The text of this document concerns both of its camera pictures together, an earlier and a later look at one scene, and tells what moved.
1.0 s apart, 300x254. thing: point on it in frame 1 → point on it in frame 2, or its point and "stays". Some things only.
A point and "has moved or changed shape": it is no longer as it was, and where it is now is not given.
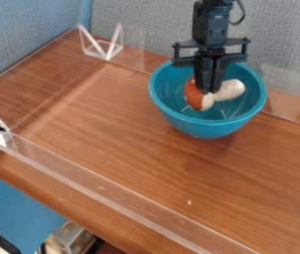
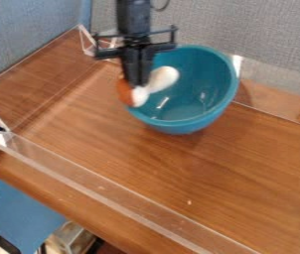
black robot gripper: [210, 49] → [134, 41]
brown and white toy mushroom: [229, 90] → [163, 77]
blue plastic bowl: [228, 117] has moved or changed shape
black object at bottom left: [1, 242] stays
